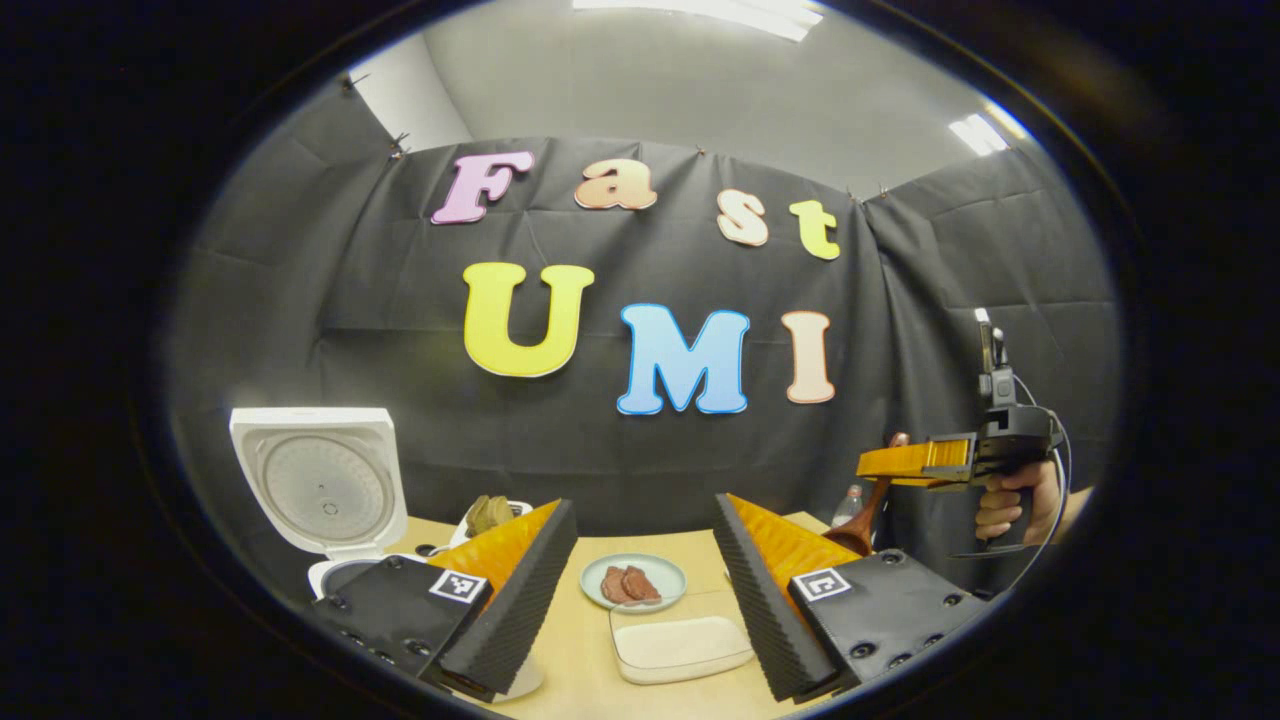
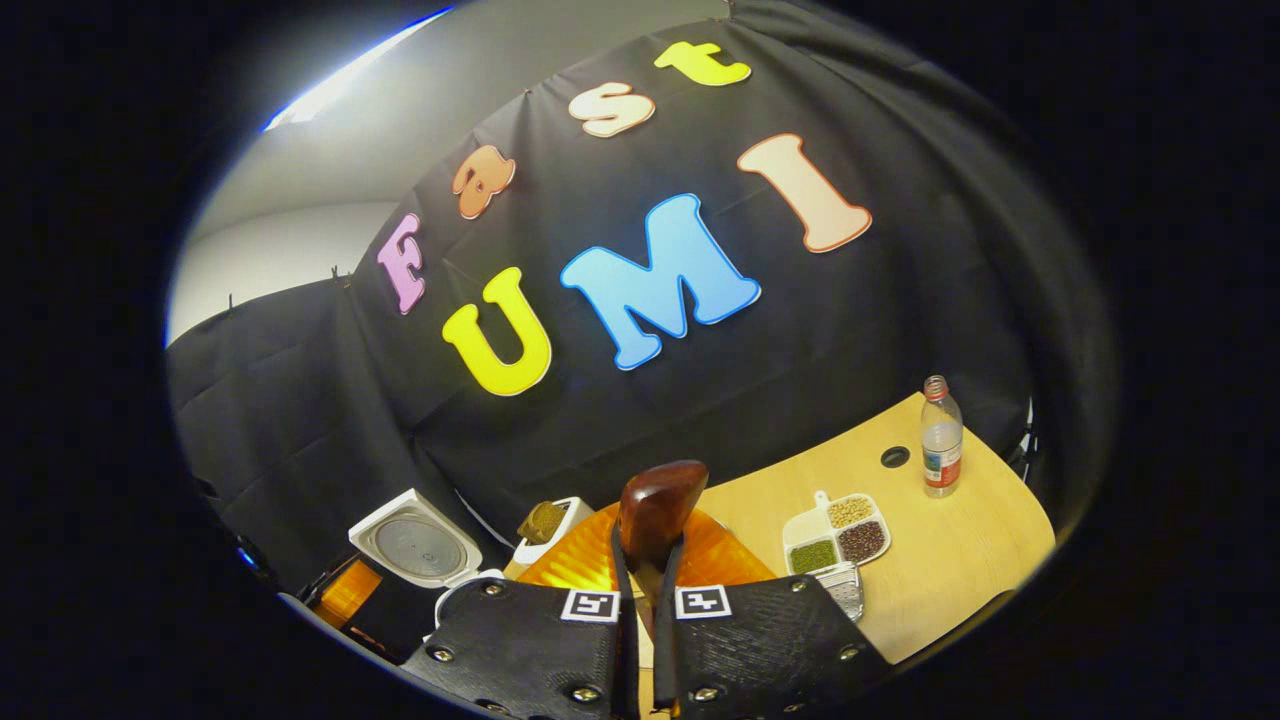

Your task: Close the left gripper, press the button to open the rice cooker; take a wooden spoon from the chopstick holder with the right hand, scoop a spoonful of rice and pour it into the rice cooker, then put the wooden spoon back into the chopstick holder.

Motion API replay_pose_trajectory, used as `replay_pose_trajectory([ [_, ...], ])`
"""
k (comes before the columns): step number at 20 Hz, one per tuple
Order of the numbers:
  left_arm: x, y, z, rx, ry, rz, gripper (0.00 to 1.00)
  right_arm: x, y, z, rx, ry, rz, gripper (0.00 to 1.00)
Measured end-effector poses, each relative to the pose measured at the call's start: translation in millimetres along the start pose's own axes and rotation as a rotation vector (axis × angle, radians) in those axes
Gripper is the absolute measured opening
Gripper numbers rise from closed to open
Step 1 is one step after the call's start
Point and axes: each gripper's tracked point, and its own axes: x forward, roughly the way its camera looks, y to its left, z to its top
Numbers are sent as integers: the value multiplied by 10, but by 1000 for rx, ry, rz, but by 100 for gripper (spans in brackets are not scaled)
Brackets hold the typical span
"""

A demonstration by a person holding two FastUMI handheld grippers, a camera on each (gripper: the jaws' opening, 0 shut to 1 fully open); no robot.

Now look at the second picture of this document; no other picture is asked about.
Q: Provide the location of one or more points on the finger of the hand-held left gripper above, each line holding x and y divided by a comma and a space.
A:
345, 595

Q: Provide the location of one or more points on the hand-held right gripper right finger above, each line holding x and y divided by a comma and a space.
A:
665, 670

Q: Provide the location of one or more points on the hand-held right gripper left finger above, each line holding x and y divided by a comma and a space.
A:
627, 665

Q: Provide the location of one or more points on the white rice cooker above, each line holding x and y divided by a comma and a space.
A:
415, 545

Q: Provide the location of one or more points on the brown wooden spoon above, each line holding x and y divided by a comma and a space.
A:
660, 505

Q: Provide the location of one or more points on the white toaster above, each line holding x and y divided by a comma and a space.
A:
575, 515

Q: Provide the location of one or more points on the brown bread slice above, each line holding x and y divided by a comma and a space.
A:
542, 523

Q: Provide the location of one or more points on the green mung beans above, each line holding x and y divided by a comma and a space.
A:
813, 556

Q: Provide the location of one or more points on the white divided dish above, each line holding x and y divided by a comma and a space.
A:
805, 525

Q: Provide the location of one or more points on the dark red beans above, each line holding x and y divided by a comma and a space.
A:
862, 541

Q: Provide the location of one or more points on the yellow soybeans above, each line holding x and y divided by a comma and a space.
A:
850, 512

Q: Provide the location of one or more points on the clear plastic water bottle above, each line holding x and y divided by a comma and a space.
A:
941, 450

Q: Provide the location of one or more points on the black backdrop cloth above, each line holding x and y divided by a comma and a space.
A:
850, 330

